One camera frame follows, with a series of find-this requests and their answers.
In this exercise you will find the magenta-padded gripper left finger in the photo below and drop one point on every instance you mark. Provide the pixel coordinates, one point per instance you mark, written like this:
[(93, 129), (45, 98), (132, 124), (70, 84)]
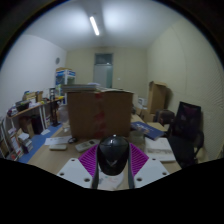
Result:
[(83, 166)]

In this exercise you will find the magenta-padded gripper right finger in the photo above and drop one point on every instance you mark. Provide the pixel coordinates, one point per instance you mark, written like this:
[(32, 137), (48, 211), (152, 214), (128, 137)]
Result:
[(143, 166)]

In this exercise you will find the black computer mouse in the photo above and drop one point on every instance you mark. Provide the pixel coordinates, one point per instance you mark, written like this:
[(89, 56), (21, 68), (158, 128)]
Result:
[(113, 155)]

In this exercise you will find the white open book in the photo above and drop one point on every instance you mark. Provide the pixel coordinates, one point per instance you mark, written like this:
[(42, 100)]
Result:
[(160, 149)]

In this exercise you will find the blue book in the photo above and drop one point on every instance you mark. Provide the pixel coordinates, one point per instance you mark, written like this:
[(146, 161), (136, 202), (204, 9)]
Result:
[(148, 130)]

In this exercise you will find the white paper sheet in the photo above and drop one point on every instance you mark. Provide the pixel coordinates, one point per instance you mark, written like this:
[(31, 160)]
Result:
[(56, 140)]

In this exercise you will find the black office chair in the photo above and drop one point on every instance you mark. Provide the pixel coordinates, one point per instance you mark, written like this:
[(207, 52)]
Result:
[(185, 133)]

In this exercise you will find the large brown cardboard box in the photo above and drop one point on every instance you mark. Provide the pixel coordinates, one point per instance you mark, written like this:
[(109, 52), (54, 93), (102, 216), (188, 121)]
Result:
[(100, 113)]

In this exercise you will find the tall open cardboard box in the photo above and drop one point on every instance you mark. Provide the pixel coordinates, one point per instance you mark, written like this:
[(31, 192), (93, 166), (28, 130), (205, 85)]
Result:
[(157, 98)]

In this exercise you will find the cluttered shelf unit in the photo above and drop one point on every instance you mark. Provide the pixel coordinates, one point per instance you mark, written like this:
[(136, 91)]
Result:
[(23, 123)]

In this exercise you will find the glass display cabinet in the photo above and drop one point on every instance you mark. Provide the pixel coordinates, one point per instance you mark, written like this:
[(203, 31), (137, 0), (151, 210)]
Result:
[(65, 80)]

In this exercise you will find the grey door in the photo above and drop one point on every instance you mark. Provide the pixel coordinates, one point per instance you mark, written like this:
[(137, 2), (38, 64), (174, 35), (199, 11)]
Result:
[(103, 73)]

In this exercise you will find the ceiling tube light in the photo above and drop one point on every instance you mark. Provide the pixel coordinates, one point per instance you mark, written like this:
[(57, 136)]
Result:
[(94, 25)]

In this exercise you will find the round wall clock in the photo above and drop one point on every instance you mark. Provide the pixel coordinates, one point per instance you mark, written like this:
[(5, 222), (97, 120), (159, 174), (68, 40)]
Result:
[(57, 60)]

